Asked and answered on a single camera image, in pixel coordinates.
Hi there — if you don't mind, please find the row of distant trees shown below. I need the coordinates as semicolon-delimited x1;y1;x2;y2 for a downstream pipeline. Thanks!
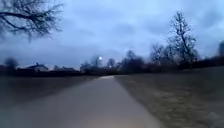
79;42;174;75

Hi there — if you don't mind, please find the large bare tree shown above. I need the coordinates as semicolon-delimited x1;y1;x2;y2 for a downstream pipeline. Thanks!
0;0;64;41

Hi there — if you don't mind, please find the slender bare tree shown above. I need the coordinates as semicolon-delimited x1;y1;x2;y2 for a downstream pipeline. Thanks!
167;10;200;70

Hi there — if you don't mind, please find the dull grass field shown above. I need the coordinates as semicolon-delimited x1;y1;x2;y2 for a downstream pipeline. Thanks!
0;74;101;109

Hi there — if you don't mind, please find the grey paved path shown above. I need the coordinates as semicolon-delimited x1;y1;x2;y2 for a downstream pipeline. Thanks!
0;75;164;128

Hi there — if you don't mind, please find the dry brownish grass slope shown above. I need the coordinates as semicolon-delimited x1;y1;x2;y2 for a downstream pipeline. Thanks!
113;65;224;128

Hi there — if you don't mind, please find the pale low house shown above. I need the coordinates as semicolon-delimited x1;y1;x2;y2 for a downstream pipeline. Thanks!
25;62;50;73

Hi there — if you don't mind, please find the dark hedge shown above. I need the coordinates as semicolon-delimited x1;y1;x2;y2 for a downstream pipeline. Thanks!
194;55;224;70

